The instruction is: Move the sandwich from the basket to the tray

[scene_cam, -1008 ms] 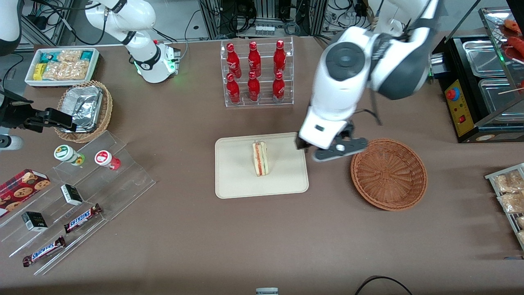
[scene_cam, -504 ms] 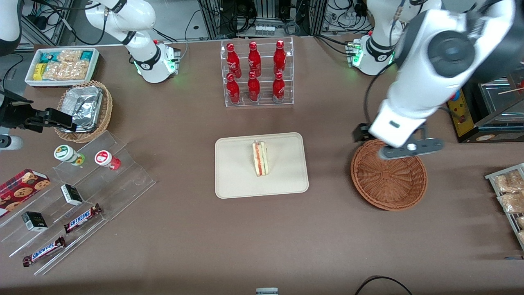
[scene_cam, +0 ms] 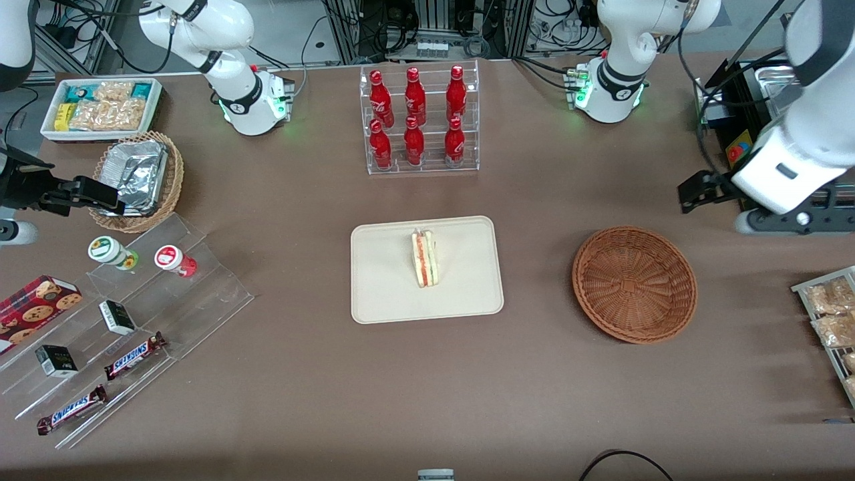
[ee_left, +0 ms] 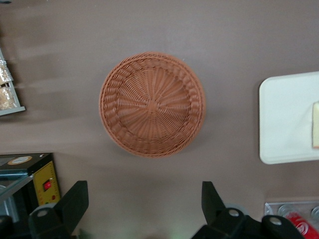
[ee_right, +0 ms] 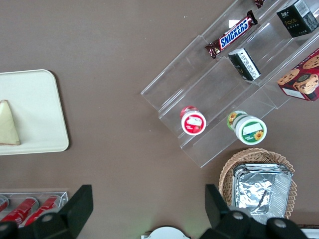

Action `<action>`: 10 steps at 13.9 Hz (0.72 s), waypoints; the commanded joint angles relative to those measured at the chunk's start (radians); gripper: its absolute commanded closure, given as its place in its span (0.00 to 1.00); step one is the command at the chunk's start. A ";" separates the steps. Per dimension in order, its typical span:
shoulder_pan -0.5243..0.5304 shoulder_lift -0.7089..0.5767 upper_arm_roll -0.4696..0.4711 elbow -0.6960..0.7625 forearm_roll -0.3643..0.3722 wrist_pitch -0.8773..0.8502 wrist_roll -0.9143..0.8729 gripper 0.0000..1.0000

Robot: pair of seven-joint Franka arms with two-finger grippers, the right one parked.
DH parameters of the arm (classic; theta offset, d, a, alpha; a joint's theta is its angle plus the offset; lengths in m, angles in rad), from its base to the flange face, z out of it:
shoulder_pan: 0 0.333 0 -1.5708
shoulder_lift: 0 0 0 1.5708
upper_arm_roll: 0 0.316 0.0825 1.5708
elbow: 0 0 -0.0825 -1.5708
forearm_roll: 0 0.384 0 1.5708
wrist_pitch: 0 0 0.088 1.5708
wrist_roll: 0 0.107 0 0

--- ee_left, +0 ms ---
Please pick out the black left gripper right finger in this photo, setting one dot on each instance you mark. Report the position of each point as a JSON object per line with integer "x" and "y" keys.
{"x": 219, "y": 219}

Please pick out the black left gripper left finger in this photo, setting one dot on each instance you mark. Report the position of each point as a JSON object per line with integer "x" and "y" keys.
{"x": 64, "y": 209}

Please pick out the triangle sandwich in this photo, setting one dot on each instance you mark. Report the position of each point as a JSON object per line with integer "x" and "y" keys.
{"x": 316, "y": 124}

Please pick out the beige plastic tray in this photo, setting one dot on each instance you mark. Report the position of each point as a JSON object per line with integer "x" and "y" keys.
{"x": 286, "y": 119}

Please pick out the brown round wicker basket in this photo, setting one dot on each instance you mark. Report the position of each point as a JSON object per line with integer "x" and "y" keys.
{"x": 152, "y": 107}

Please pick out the black food warmer yellow panel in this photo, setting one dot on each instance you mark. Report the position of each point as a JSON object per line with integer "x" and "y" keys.
{"x": 47, "y": 174}

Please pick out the clear acrylic bottle rack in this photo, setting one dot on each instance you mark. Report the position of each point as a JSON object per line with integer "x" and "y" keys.
{"x": 270, "y": 209}

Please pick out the red cola bottle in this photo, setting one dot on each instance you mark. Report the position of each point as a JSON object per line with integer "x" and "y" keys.
{"x": 301, "y": 225}
{"x": 316, "y": 212}

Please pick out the grey metal snack rack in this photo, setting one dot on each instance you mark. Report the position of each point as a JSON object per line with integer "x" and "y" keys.
{"x": 15, "y": 99}

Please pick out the clear bag of crackers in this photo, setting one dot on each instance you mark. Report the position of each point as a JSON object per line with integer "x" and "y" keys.
{"x": 7, "y": 98}
{"x": 5, "y": 73}

